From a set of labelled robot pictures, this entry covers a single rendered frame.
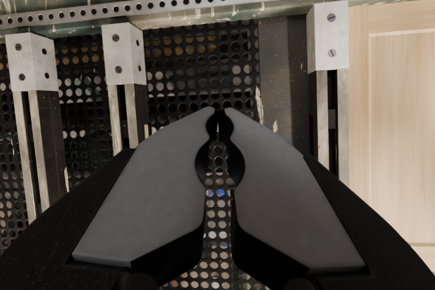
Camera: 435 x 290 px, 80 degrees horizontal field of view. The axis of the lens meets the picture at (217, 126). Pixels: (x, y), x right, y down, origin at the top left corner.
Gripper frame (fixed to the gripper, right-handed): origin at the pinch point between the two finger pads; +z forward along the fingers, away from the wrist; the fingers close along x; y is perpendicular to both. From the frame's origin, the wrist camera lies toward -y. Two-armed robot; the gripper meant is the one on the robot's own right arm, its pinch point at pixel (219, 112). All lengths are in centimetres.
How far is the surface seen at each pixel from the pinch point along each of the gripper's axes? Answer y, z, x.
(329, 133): 22.2, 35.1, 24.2
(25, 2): 3, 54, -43
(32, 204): 43, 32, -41
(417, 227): 39, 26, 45
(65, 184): 43, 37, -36
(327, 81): 11.6, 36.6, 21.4
